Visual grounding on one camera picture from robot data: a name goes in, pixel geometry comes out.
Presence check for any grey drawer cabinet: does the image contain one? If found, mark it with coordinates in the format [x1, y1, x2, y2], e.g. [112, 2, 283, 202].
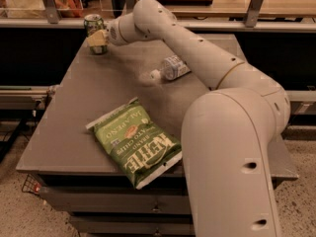
[17, 34, 290, 237]

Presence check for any green kettle chips bag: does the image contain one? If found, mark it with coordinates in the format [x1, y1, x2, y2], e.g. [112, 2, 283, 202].
[86, 98, 183, 190]

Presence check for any green soda can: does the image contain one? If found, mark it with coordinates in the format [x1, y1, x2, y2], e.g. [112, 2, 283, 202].
[84, 14, 107, 54]

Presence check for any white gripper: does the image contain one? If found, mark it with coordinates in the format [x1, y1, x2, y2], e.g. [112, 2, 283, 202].
[87, 19, 122, 46]

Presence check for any orange patterned bag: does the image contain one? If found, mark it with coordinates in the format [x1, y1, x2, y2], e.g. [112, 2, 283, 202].
[54, 0, 82, 18]

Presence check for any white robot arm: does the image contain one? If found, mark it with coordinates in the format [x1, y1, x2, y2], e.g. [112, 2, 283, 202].
[107, 0, 290, 237]

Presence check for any grey conveyor rail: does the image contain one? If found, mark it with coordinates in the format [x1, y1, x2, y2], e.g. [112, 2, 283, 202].
[0, 85, 58, 110]

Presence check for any clear plastic water bottle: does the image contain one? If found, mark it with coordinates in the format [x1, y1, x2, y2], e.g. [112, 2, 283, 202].
[150, 55, 190, 81]

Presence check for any metal railing frame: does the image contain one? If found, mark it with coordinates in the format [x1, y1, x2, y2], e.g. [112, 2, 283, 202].
[1, 0, 316, 30]

